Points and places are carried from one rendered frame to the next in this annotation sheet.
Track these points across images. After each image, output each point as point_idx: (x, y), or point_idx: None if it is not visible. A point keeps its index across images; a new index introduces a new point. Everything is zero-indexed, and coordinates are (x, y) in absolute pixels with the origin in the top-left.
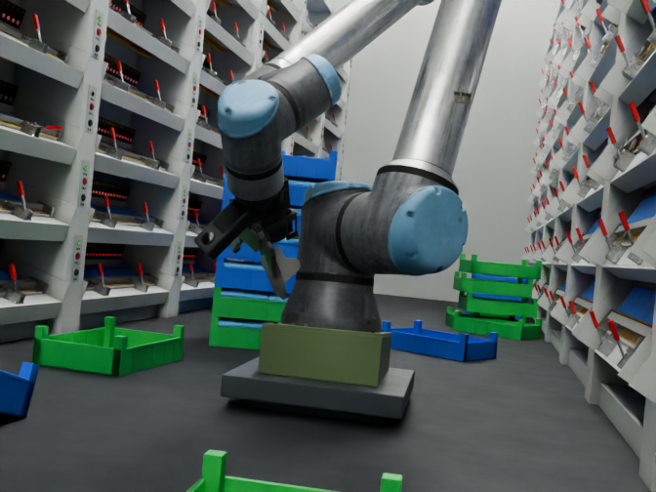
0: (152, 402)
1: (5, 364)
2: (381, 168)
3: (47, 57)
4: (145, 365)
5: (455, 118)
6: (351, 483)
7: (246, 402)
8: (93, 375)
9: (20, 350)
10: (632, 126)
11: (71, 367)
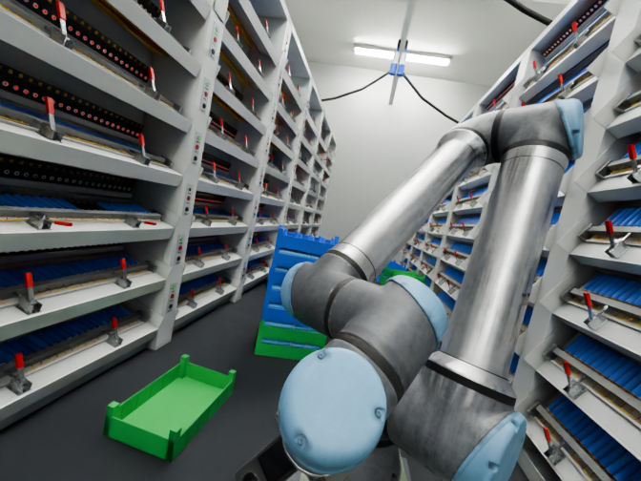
0: None
1: (75, 441)
2: (440, 366)
3: (149, 168)
4: (199, 428)
5: (520, 322)
6: None
7: None
8: (148, 463)
9: (110, 391)
10: (576, 276)
11: (134, 445)
